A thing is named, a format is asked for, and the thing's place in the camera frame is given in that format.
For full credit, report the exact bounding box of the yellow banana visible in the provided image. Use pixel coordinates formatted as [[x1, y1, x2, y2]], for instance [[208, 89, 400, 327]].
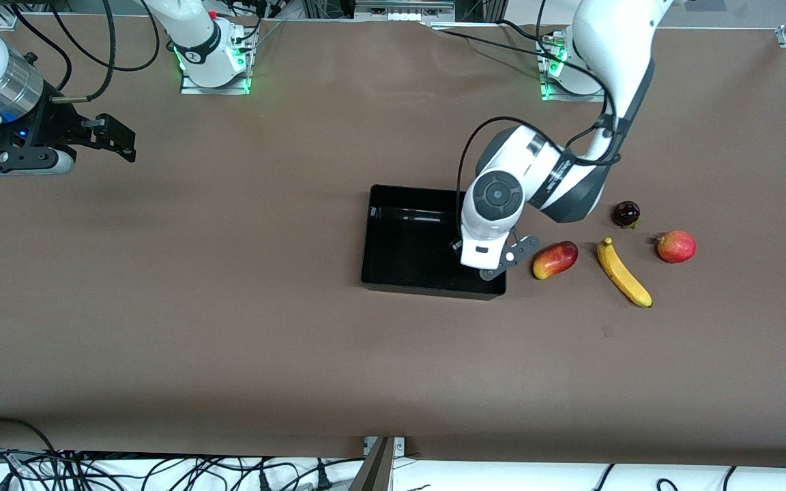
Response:
[[596, 237, 654, 309]]

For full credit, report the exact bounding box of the black looping arm cable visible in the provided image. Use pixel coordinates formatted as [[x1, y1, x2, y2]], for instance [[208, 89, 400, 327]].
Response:
[[52, 0, 162, 73], [10, 3, 74, 95]]

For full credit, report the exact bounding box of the grey power strip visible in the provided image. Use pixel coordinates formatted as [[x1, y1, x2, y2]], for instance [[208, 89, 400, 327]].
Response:
[[354, 0, 456, 23]]

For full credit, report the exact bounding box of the black cable with silver plug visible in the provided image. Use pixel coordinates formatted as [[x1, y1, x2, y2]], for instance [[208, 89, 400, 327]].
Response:
[[50, 0, 117, 104]]

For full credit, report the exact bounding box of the black table cable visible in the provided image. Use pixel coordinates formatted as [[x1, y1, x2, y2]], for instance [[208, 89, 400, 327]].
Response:
[[497, 19, 547, 43], [427, 20, 557, 59]]

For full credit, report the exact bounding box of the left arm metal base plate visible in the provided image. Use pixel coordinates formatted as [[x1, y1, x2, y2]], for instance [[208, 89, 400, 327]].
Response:
[[538, 33, 607, 103]]

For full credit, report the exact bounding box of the black plastic box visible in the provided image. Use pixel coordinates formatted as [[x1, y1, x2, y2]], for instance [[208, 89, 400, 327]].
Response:
[[360, 184, 508, 301]]

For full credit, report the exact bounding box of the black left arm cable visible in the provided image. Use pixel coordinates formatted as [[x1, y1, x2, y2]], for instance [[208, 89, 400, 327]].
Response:
[[458, 0, 622, 250]]

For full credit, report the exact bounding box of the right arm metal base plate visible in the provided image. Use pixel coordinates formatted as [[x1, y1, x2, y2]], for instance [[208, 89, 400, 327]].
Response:
[[179, 27, 253, 95]]

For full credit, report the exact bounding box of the red yellow mango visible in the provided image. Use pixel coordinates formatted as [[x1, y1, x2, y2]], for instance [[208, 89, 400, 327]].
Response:
[[532, 241, 579, 281]]

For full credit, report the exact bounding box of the grey camera pole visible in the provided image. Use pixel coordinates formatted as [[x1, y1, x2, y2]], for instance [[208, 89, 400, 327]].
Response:
[[348, 436, 395, 491]]

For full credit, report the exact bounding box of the dark purple mangosteen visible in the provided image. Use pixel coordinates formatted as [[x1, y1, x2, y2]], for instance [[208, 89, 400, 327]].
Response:
[[612, 200, 641, 230]]

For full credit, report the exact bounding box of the red apple right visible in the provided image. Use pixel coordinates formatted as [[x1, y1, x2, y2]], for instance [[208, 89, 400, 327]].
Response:
[[656, 230, 697, 264]]

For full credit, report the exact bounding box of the silver table edge bracket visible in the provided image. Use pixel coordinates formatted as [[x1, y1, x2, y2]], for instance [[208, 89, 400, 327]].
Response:
[[364, 436, 407, 457]]

